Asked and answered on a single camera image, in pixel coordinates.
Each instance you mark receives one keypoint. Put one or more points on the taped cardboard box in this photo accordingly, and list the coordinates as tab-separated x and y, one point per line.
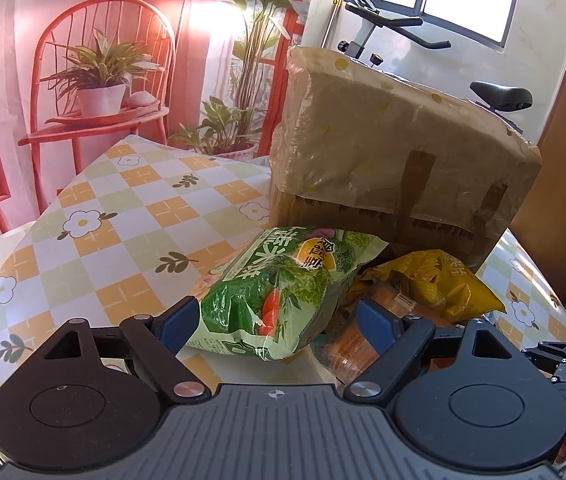
388	135

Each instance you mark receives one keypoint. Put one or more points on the exercise bike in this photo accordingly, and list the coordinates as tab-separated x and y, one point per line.
503	95

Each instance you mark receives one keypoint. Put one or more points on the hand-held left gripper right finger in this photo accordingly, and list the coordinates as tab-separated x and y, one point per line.
373	317

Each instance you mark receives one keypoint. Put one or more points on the green snack bag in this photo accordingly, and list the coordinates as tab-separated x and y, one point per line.
273	280

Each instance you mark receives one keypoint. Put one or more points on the orange long snack packet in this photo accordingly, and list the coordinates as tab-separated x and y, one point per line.
350	345

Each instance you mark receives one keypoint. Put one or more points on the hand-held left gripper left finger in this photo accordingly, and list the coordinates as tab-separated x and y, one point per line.
180	322

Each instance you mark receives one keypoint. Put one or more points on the wall poster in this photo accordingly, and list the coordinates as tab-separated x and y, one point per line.
13	60

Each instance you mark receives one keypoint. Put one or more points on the yellow snack bag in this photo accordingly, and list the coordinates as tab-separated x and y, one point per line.
453	285

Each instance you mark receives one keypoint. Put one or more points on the checkered floral tablecloth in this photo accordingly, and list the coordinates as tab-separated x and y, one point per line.
113	240

